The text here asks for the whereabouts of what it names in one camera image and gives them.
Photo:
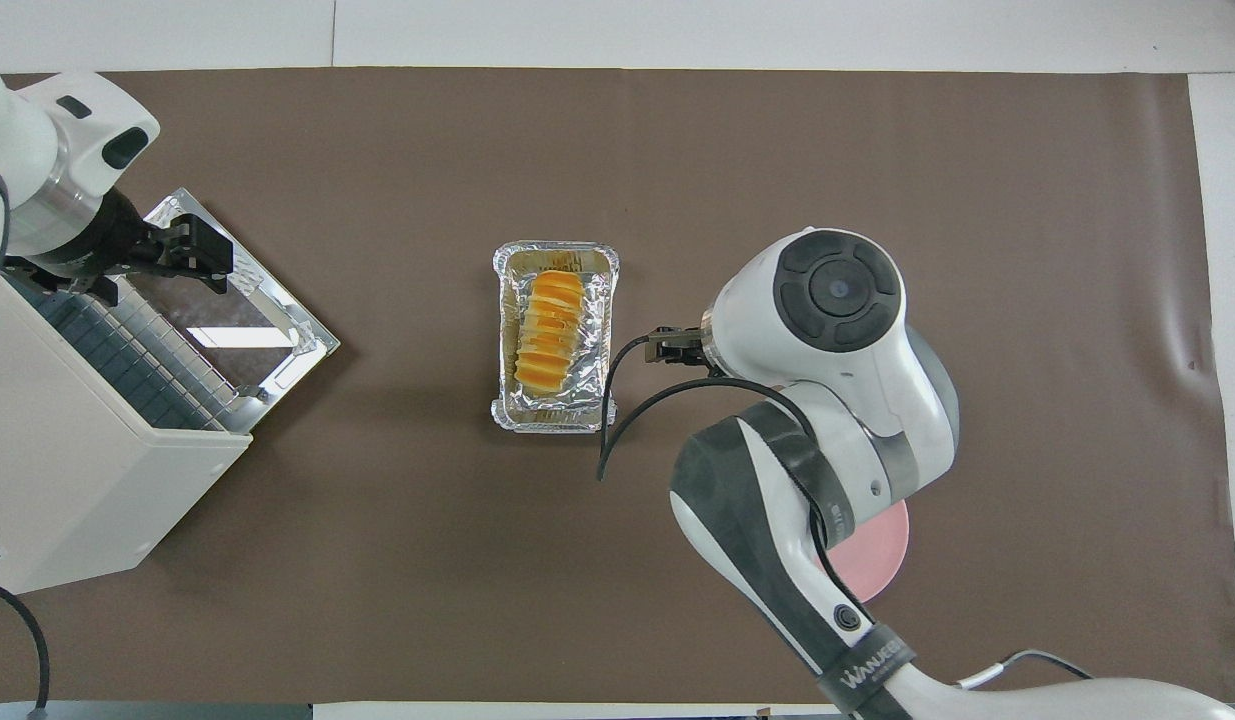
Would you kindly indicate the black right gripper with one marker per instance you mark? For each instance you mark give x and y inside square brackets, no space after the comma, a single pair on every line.
[685,346]

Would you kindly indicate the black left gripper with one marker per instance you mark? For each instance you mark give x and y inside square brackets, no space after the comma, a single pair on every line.
[102,240]

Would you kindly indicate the aluminium foil tray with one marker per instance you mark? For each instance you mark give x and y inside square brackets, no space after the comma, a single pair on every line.
[597,330]

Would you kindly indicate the sliced golden bread loaf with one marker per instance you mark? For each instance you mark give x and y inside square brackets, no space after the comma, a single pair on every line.
[549,330]

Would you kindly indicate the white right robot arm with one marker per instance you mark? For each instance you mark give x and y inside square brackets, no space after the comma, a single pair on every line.
[877,430]

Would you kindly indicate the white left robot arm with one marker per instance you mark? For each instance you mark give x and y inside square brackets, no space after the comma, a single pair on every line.
[47,160]

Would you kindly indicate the glass oven door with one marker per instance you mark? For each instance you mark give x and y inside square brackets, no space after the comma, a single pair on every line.
[277,320]

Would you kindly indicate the cream white toaster oven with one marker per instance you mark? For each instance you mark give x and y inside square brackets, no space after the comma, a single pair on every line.
[67,470]

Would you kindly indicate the pink round plate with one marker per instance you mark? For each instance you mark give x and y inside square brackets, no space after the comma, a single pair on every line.
[877,560]

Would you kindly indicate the brown table mat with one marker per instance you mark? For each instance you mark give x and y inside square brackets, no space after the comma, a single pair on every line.
[427,560]

